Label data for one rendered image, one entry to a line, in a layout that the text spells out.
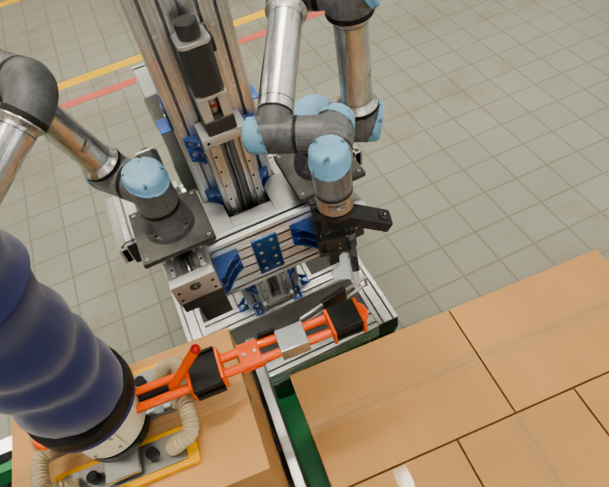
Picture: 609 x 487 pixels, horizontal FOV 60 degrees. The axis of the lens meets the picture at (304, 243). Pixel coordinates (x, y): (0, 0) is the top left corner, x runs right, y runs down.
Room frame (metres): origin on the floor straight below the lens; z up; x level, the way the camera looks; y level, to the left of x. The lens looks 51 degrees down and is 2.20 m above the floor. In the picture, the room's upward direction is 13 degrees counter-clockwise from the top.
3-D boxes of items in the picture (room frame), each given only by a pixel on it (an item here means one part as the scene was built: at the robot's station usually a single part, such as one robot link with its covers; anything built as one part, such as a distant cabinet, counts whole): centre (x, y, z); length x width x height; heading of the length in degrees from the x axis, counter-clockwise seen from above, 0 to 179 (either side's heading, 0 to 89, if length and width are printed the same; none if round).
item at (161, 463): (0.44, 0.52, 0.97); 0.34 x 0.10 x 0.05; 100
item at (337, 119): (0.81, -0.09, 1.51); 0.11 x 0.11 x 0.08; 73
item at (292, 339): (0.62, 0.08, 1.07); 0.07 x 0.07 x 0.04; 10
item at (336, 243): (0.71, -0.07, 1.35); 0.09 x 0.08 x 0.12; 89
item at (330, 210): (0.70, -0.08, 1.43); 0.08 x 0.08 x 0.05
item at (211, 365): (0.58, 0.29, 1.08); 0.10 x 0.08 x 0.06; 10
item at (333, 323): (0.63, -0.06, 1.08); 0.08 x 0.07 x 0.05; 100
